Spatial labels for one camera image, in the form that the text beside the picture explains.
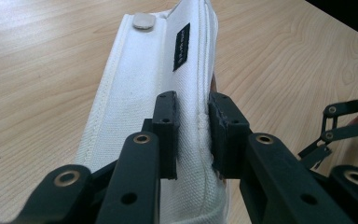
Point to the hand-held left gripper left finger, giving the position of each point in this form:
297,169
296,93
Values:
136,174

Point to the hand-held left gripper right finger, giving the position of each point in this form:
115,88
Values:
276,174

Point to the white fabric pencil case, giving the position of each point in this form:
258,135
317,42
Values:
130,93

